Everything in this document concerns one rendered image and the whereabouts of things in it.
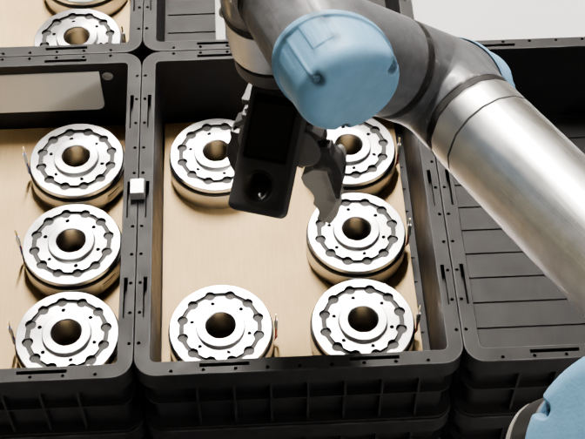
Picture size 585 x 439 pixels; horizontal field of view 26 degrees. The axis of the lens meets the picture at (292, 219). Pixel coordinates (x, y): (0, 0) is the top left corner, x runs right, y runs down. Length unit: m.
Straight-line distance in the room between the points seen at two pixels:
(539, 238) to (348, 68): 0.17
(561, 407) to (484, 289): 0.72
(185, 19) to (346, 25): 0.75
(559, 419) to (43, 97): 0.92
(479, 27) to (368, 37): 0.92
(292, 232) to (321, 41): 0.55
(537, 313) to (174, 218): 0.40
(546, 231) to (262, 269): 0.55
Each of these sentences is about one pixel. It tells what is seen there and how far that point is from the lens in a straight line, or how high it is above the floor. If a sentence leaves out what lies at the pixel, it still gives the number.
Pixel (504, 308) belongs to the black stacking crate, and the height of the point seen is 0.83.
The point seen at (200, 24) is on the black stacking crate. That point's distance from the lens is 1.56.
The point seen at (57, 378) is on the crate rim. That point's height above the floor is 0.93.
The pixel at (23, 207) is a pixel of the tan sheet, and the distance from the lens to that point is 1.40.
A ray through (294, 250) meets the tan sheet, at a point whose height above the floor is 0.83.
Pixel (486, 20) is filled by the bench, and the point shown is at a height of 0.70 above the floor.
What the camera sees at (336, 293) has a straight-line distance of 1.27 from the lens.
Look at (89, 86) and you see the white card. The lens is 1.41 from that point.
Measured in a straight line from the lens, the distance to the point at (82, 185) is 1.37.
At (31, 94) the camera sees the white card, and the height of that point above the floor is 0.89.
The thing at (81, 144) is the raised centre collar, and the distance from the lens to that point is 1.40.
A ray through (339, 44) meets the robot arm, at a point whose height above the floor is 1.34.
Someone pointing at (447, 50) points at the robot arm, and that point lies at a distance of 0.92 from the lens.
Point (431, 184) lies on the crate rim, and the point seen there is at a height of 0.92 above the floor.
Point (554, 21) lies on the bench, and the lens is 1.78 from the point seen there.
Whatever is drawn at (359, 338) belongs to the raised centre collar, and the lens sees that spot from 1.24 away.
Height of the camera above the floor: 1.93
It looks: 54 degrees down
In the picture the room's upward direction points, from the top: straight up
